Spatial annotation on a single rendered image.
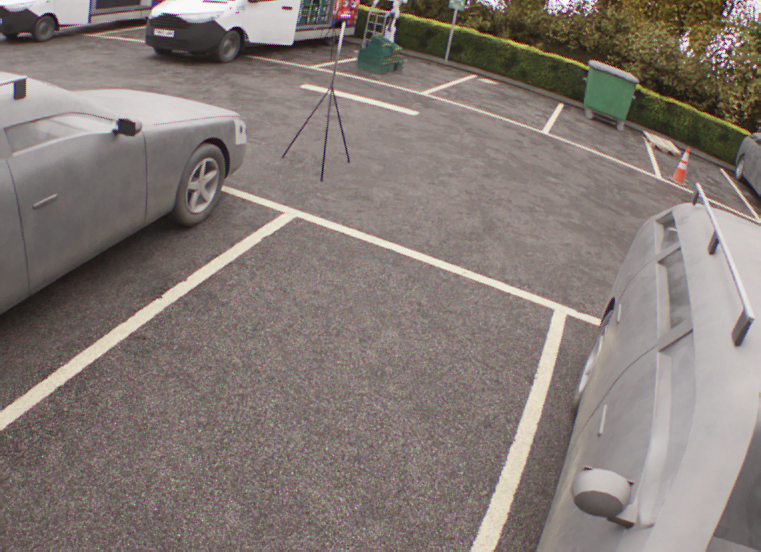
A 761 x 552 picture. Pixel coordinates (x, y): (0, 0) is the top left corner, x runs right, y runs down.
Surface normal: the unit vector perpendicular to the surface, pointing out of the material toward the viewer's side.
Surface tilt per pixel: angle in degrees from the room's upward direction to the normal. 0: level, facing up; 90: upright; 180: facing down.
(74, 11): 90
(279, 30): 90
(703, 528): 29
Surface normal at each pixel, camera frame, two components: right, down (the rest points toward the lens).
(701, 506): -0.30, -0.70
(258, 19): 0.09, 0.56
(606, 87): -0.35, 0.46
